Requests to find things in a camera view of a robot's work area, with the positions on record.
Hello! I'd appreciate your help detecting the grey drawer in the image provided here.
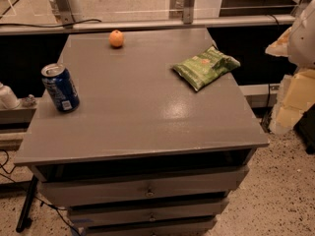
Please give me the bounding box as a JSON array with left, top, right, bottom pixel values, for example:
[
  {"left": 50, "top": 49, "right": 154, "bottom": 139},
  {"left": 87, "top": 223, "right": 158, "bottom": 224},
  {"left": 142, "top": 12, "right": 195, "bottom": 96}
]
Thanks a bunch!
[
  {"left": 69, "top": 195, "right": 228, "bottom": 227},
  {"left": 86, "top": 216, "right": 217, "bottom": 236},
  {"left": 38, "top": 166, "right": 249, "bottom": 207}
]

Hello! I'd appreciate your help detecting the left metal bracket post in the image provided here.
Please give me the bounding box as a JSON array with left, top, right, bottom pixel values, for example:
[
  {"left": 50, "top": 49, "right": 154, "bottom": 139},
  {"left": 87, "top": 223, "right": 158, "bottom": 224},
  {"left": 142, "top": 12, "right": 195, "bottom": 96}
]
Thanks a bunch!
[{"left": 54, "top": 0, "right": 74, "bottom": 25}]

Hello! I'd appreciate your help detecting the top grey drawer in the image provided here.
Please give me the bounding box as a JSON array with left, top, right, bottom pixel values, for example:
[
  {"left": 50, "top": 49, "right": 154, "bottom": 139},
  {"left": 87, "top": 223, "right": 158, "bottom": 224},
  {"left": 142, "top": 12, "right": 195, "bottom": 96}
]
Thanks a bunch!
[{"left": 38, "top": 166, "right": 249, "bottom": 207}]

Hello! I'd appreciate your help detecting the metal bracket post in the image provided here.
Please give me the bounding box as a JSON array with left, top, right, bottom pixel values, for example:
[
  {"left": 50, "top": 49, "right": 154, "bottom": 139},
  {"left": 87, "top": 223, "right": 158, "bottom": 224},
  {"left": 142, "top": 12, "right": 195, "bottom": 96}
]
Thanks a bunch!
[
  {"left": 54, "top": 0, "right": 74, "bottom": 25},
  {"left": 182, "top": 0, "right": 195, "bottom": 24}
]

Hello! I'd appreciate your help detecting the black metal stand leg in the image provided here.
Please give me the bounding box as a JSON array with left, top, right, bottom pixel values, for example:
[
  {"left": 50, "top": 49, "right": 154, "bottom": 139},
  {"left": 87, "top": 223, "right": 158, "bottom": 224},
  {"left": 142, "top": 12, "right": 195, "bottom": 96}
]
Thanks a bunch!
[{"left": 16, "top": 176, "right": 38, "bottom": 233}]

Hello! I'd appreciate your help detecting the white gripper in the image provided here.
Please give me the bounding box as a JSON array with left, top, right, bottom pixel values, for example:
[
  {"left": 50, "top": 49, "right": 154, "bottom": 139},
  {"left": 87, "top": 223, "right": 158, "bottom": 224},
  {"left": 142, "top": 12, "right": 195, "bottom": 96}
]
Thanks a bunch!
[{"left": 265, "top": 0, "right": 315, "bottom": 135}]

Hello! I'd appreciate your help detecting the right metal bracket post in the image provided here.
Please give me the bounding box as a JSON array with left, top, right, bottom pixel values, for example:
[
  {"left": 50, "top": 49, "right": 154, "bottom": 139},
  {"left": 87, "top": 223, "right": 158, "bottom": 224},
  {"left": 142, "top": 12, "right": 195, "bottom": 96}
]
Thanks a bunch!
[{"left": 182, "top": 0, "right": 195, "bottom": 24}]

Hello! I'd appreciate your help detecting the green jalapeno chip bag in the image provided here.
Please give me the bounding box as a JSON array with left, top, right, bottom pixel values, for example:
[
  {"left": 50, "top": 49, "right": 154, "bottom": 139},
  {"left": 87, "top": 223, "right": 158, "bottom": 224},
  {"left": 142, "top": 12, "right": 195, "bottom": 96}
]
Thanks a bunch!
[{"left": 173, "top": 46, "right": 240, "bottom": 91}]

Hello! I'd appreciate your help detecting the grey drawer cabinet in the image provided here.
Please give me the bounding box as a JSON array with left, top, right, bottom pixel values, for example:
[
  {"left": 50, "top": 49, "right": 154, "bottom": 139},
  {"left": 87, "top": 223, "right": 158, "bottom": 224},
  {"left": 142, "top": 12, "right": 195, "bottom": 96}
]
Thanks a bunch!
[{"left": 13, "top": 28, "right": 271, "bottom": 236}]

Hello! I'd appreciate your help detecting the blue pepsi can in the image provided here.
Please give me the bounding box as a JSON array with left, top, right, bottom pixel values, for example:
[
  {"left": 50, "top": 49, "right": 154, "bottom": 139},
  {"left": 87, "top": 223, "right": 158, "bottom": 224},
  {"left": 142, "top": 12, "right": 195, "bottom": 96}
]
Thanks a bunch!
[{"left": 41, "top": 63, "right": 80, "bottom": 112}]

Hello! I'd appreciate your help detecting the black cable on floor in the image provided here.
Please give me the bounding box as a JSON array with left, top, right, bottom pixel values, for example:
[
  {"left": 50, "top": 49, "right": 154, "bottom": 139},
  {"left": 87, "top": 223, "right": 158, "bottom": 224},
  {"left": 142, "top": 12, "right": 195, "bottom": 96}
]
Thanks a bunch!
[{"left": 0, "top": 148, "right": 82, "bottom": 236}]

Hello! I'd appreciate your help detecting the orange fruit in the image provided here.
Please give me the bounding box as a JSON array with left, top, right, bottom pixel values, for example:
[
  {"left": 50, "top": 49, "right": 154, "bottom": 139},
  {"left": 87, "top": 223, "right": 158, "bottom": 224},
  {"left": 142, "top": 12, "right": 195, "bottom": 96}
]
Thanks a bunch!
[{"left": 108, "top": 29, "right": 124, "bottom": 48}]

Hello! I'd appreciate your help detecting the middle grey drawer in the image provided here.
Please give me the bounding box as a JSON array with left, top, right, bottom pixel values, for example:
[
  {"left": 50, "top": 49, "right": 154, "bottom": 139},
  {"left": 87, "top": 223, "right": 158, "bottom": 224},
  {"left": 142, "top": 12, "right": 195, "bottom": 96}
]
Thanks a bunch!
[{"left": 69, "top": 195, "right": 228, "bottom": 227}]

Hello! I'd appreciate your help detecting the white plastic bottle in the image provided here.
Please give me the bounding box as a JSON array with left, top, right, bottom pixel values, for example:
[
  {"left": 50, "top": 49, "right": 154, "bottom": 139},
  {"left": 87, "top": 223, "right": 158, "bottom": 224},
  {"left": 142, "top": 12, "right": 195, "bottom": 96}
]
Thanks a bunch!
[{"left": 0, "top": 83, "right": 20, "bottom": 109}]

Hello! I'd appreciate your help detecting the grey metal rail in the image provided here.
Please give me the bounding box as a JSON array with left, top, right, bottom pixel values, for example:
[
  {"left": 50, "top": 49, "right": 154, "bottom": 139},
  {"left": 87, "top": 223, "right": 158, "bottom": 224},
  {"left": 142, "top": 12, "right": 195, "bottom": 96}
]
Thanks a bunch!
[{"left": 0, "top": 14, "right": 295, "bottom": 35}]

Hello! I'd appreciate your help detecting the black cable on rail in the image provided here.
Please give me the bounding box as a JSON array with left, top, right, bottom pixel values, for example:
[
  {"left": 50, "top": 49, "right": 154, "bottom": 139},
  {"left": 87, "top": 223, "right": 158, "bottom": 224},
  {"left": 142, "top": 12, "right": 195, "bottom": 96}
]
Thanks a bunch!
[{"left": 0, "top": 18, "right": 102, "bottom": 29}]

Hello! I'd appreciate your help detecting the bottom grey drawer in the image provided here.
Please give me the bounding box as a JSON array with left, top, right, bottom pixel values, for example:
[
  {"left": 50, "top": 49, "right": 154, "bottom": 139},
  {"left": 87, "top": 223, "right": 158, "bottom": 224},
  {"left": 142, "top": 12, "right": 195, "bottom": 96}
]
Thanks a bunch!
[{"left": 86, "top": 216, "right": 217, "bottom": 236}]

